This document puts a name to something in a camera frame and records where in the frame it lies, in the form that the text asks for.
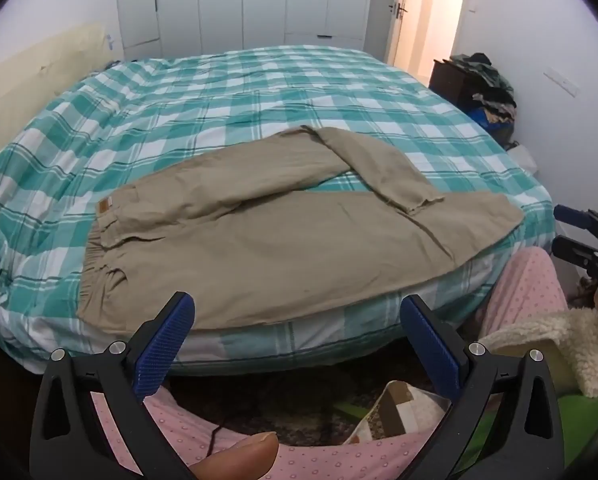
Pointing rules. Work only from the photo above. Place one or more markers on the khaki pants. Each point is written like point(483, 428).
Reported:
point(279, 240)

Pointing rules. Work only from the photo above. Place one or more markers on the white bag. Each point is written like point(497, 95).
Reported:
point(521, 157)

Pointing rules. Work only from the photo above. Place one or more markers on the bed with green checked sheet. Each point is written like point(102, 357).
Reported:
point(229, 90)

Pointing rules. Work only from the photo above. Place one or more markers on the beige padded headboard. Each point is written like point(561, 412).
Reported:
point(29, 75)

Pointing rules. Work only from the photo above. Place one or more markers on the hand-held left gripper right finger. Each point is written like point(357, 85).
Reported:
point(431, 352)

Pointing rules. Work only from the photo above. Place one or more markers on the pile of clothes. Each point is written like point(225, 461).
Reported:
point(489, 90)

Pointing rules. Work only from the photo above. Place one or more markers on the white wall plate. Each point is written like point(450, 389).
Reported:
point(561, 82)

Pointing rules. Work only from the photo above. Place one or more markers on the pink dotted pajama trousers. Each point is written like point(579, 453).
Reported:
point(329, 460)

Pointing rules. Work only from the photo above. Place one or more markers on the dark wooden cabinet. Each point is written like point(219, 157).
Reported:
point(446, 82)

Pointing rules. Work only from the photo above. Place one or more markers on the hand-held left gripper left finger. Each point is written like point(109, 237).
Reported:
point(163, 347)

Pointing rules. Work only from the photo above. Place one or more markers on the green mat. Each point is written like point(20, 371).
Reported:
point(579, 420)

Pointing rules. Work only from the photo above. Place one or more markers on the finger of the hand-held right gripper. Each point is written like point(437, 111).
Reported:
point(569, 215)
point(571, 252)

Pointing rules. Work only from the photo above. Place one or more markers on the white fleece garment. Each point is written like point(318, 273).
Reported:
point(554, 335)

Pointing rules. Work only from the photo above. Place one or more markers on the person's left hand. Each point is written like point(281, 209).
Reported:
point(244, 457)

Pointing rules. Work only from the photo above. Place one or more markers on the patchwork tote bag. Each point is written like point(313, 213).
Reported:
point(414, 415)

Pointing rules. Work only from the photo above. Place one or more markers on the white wardrobe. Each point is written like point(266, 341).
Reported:
point(219, 0)

